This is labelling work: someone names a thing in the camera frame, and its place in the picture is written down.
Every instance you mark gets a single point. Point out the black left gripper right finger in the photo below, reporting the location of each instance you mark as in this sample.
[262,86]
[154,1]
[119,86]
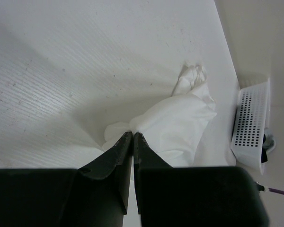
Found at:
[168,196]

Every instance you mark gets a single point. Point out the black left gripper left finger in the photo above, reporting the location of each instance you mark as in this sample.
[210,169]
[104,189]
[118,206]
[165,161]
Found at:
[95,195]

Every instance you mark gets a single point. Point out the white tank top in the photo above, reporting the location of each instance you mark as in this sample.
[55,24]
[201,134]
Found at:
[174,126]

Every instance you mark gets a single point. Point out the black tank tops in basket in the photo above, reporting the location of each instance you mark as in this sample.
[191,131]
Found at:
[265,151]

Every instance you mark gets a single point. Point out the grey tank top in basket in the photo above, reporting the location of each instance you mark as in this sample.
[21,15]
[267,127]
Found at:
[270,142]

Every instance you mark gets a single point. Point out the white plastic basket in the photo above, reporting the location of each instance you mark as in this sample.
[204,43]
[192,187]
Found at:
[251,119]

